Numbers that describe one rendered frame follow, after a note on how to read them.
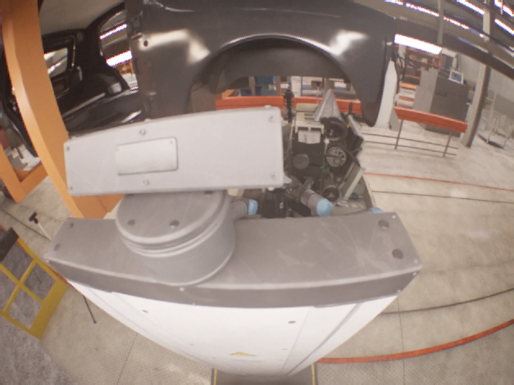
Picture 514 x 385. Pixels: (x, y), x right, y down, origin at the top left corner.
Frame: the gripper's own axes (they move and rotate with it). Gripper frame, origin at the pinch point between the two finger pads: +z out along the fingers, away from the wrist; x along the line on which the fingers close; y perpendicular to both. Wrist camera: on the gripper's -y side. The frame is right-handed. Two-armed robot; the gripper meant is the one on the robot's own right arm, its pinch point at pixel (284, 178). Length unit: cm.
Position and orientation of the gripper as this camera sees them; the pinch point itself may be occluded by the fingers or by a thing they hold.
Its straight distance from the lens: 118.4
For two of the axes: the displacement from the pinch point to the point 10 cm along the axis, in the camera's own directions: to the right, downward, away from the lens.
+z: -4.8, -4.1, 7.7
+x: 2.1, 8.0, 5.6
